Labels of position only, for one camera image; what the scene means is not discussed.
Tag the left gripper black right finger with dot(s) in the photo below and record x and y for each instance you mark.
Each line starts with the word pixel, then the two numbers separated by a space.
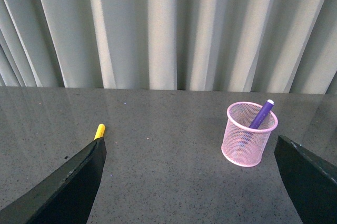
pixel 310 181

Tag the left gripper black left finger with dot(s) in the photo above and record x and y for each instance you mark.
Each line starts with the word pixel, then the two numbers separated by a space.
pixel 65 196

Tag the purple marker pen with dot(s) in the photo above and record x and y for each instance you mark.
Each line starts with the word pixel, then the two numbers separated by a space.
pixel 262 114

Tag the pink mesh pen cup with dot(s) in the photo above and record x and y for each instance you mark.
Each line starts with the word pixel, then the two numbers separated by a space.
pixel 248 128

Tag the yellow marker pen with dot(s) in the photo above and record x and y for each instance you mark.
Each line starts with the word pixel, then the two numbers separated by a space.
pixel 100 131

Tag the grey pleated curtain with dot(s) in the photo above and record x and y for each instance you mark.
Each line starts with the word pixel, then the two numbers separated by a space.
pixel 275 46

